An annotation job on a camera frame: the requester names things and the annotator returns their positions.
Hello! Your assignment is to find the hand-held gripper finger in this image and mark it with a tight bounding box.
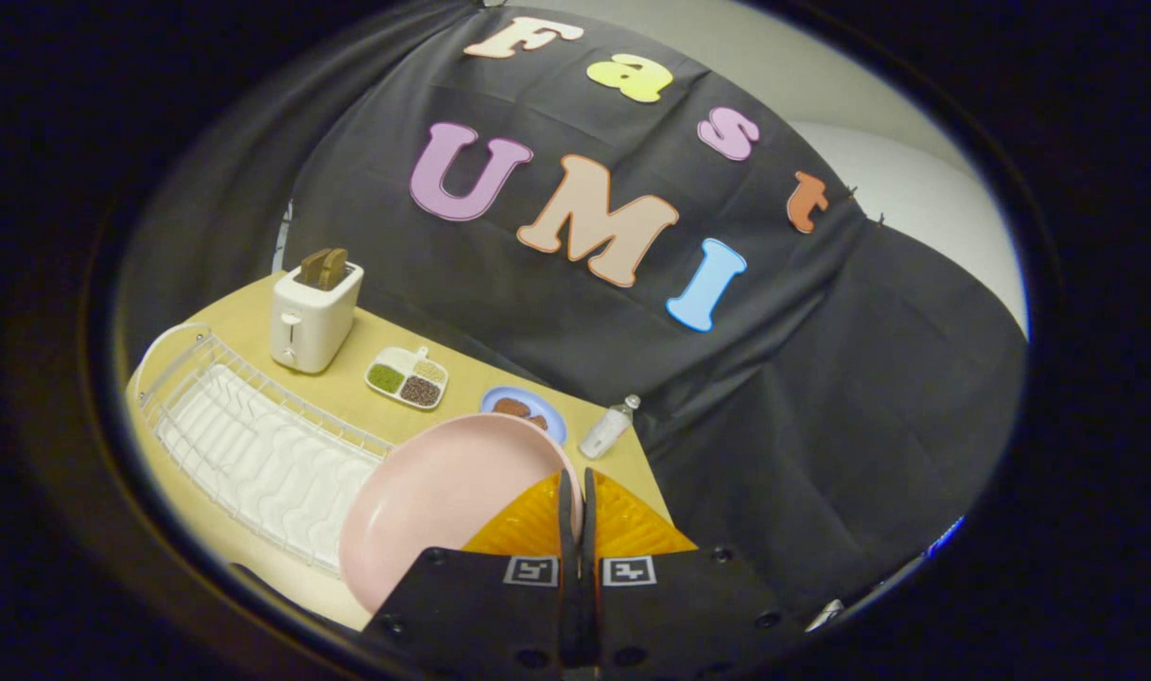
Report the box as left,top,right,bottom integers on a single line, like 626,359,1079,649
581,467,809,674
361,468,584,674

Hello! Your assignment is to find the pink plate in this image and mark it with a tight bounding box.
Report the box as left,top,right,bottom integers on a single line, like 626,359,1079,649
339,412,584,614

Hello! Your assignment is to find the white wire dish rack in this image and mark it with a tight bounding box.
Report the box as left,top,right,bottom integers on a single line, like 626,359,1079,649
134,323,395,578

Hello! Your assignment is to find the blue plate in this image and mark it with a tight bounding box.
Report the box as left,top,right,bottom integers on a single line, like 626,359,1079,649
480,386,568,445

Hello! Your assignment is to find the clear plastic bottle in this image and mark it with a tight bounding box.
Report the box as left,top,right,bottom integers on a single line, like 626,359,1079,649
579,394,642,461

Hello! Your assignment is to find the brown bread piece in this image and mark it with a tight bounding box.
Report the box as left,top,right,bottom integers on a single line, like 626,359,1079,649
493,396,549,431

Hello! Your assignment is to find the white divided snack tray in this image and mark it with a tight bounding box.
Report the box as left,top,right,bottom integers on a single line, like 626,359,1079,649
364,345,449,410

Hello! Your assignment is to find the black backdrop cloth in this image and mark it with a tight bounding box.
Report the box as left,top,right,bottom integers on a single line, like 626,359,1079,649
116,0,1028,625

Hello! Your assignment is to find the white toaster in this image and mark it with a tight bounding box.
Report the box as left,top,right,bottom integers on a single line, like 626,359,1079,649
270,260,365,375

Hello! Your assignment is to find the brown toast slice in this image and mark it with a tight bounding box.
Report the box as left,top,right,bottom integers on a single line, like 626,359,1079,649
297,248,350,291

